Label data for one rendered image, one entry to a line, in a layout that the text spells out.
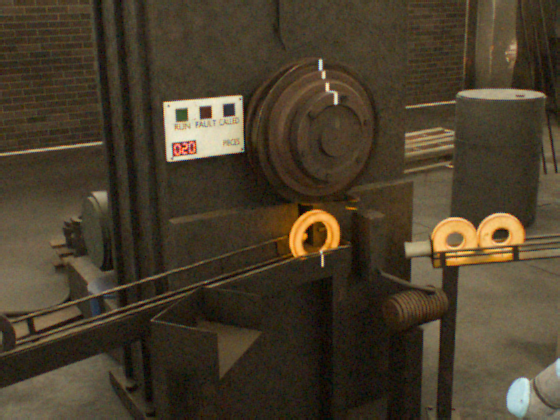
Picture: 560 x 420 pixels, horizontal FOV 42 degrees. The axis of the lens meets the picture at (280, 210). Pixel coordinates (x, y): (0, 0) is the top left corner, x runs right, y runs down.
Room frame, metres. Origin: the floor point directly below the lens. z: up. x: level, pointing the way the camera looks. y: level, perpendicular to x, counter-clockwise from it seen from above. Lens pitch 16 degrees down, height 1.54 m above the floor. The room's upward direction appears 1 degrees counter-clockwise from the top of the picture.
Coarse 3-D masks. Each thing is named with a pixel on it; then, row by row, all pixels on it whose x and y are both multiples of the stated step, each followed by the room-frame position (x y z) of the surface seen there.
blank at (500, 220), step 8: (496, 216) 2.41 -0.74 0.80; (504, 216) 2.41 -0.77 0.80; (512, 216) 2.43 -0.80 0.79; (480, 224) 2.44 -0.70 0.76; (488, 224) 2.41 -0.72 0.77; (496, 224) 2.41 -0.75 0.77; (504, 224) 2.41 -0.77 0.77; (512, 224) 2.41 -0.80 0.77; (520, 224) 2.40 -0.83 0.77; (480, 232) 2.42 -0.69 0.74; (488, 232) 2.41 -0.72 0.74; (512, 232) 2.41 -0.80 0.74; (520, 232) 2.40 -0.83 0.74; (480, 240) 2.42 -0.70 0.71; (488, 240) 2.41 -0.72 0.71; (512, 240) 2.41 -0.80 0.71; (520, 240) 2.40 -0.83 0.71; (496, 256) 2.41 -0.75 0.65; (504, 256) 2.41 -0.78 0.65
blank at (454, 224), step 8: (440, 224) 2.44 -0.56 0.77; (448, 224) 2.42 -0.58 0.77; (456, 224) 2.42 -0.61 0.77; (464, 224) 2.42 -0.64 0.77; (440, 232) 2.43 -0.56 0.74; (448, 232) 2.42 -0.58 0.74; (464, 232) 2.42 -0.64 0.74; (472, 232) 2.42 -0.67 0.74; (440, 240) 2.43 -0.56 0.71; (464, 240) 2.43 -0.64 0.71; (472, 240) 2.42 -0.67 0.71; (440, 248) 2.43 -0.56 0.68; (448, 248) 2.43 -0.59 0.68; (456, 248) 2.44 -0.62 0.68; (464, 248) 2.42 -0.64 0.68
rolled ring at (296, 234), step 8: (304, 216) 2.34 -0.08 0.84; (312, 216) 2.34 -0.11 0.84; (320, 216) 2.35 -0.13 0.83; (328, 216) 2.37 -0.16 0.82; (296, 224) 2.32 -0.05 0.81; (304, 224) 2.32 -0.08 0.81; (328, 224) 2.37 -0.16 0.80; (336, 224) 2.38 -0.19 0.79; (296, 232) 2.30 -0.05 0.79; (328, 232) 2.40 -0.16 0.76; (336, 232) 2.38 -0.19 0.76; (296, 240) 2.30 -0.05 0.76; (328, 240) 2.39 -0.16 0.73; (336, 240) 2.38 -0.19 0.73; (296, 248) 2.30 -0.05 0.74; (328, 248) 2.37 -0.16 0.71
